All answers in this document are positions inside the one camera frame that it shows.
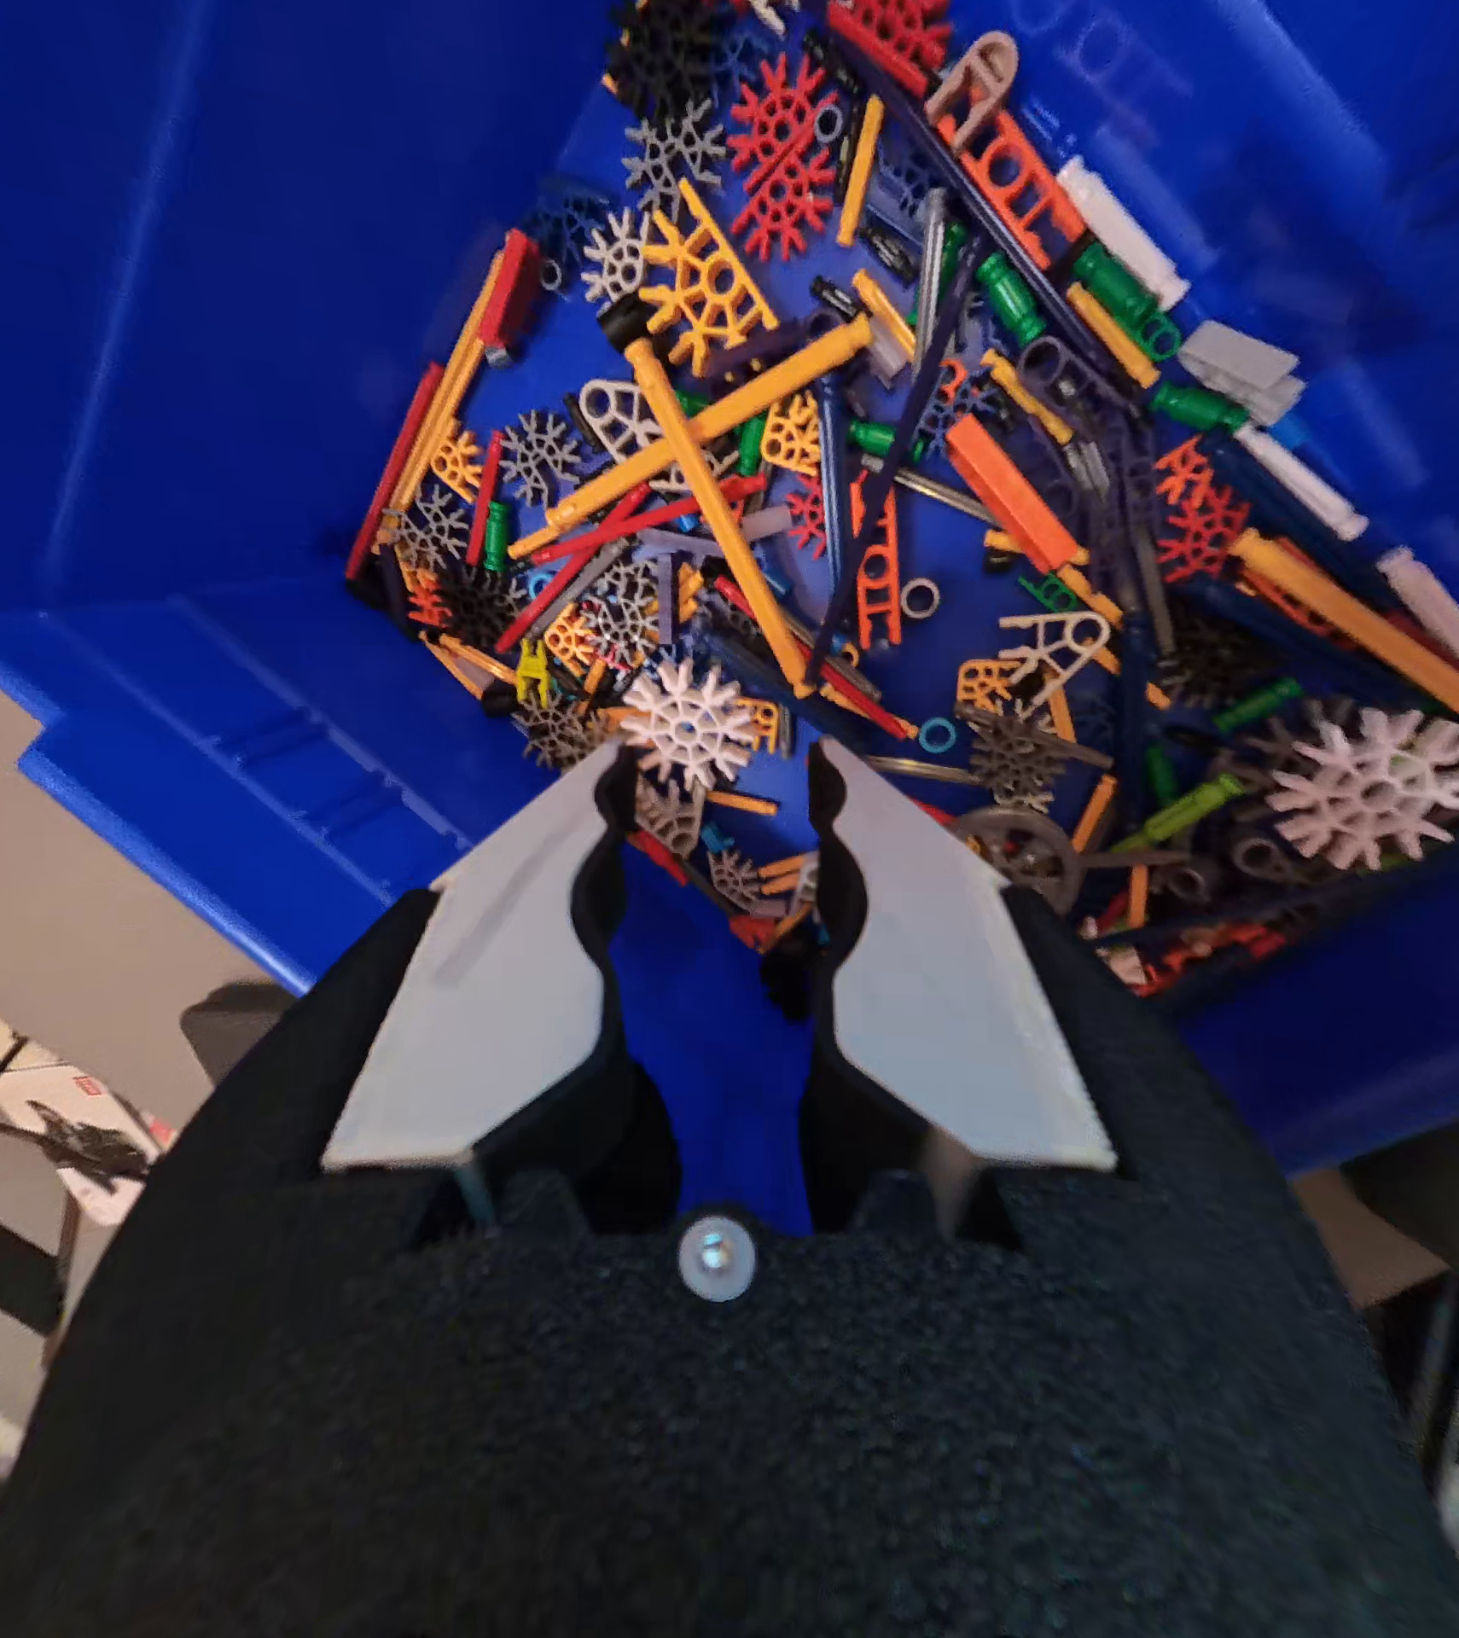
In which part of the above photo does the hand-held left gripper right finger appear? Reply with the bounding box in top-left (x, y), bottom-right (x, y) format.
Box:
top-left (805, 738), bottom-right (1121, 1176)

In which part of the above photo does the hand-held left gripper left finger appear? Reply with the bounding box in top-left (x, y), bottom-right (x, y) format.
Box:
top-left (319, 741), bottom-right (644, 1176)

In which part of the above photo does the pile of construction toy pieces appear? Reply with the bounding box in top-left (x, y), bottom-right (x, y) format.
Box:
top-left (342, 0), bottom-right (1459, 1013)

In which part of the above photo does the blue plastic bin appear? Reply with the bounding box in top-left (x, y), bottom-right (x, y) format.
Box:
top-left (0, 0), bottom-right (1459, 1171)

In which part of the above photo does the white printed box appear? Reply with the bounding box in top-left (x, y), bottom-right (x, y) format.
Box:
top-left (0, 990), bottom-right (180, 1229)

